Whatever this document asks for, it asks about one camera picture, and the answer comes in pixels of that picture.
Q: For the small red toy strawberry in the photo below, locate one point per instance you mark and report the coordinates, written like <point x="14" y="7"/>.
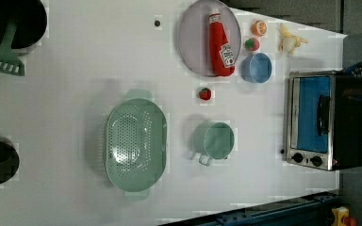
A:
<point x="205" y="94"/>

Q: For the green oval colander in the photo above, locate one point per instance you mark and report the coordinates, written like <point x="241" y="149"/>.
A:
<point x="136" y="144"/>

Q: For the red plush ketchup bottle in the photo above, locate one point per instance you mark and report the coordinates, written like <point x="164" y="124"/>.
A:
<point x="221" y="54"/>

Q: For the grey round plate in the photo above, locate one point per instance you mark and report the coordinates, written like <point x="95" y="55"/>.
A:
<point x="193" y="34"/>

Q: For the blue bowl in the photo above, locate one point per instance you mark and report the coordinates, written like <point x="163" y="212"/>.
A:
<point x="256" y="68"/>

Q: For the pink toy strawberry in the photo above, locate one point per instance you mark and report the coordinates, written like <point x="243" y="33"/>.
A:
<point x="252" y="44"/>

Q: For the orange half toy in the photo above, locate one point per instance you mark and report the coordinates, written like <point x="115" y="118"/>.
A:
<point x="259" y="28"/>

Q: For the peeled toy banana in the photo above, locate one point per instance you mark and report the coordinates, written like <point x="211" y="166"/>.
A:
<point x="289" y="42"/>

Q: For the black pot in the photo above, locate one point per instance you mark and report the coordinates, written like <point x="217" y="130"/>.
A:
<point x="31" y="18"/>

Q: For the green slotted spatula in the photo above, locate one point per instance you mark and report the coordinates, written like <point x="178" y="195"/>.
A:
<point x="9" y="61"/>

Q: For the yellow red emergency button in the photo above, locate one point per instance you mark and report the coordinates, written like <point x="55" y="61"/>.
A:
<point x="342" y="217"/>

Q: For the green cup with handle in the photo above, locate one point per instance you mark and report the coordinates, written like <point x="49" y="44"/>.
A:
<point x="213" y="140"/>

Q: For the blue metal frame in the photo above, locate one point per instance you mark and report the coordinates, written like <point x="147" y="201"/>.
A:
<point x="310" y="210"/>

